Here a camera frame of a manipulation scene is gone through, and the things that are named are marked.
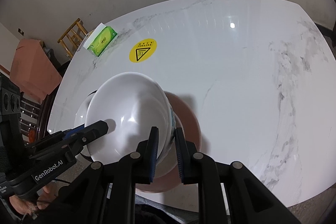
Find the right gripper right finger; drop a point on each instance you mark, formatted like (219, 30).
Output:
(187, 164)

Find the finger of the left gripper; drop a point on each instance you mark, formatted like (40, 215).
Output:
(88, 134)
(75, 132)

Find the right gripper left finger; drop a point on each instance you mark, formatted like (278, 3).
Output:
(148, 150)

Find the white plate pink flowers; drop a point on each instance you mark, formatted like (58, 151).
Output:
(84, 155)

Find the white bowl blue base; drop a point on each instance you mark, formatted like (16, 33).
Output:
(131, 104)

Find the pink cloth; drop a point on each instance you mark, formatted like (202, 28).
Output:
(32, 71)

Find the bamboo chair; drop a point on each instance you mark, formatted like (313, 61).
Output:
(73, 37)

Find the yellow warning sticker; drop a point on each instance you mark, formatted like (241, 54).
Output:
(142, 50)

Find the green tissue box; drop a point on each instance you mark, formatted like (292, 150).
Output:
(99, 39)

